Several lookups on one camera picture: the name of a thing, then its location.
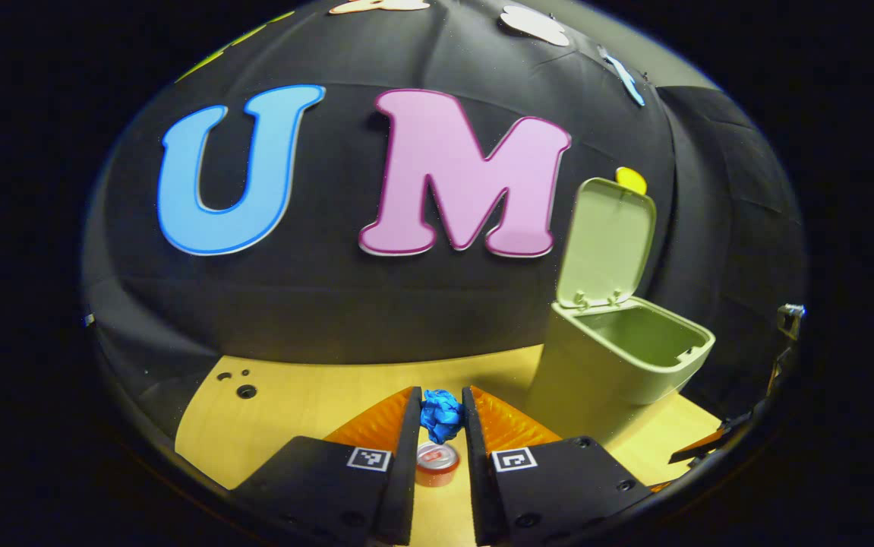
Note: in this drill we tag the pale green desktop garbage bin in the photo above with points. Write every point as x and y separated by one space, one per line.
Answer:
604 365

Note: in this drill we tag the black backdrop cloth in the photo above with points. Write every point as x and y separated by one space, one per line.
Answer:
345 304

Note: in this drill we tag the blue paper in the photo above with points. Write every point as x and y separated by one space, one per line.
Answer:
440 416

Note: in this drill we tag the large silver metal clip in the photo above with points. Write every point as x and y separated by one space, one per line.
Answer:
790 317

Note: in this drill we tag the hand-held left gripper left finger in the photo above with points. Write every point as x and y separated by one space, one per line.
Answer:
405 471

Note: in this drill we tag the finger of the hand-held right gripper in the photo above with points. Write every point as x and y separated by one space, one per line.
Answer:
717 441

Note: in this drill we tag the red pop can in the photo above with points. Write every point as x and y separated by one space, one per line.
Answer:
436 463

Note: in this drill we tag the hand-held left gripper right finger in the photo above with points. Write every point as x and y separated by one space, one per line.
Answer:
478 471

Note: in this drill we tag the wooden desktop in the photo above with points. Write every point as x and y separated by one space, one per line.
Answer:
315 395

